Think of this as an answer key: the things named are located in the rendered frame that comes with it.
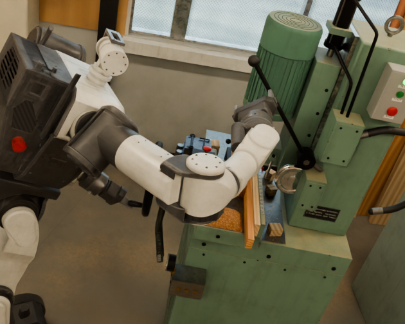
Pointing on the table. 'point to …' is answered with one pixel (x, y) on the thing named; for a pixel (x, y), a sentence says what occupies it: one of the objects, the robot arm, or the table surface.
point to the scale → (261, 192)
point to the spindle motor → (284, 59)
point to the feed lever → (303, 159)
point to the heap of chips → (229, 220)
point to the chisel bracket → (276, 153)
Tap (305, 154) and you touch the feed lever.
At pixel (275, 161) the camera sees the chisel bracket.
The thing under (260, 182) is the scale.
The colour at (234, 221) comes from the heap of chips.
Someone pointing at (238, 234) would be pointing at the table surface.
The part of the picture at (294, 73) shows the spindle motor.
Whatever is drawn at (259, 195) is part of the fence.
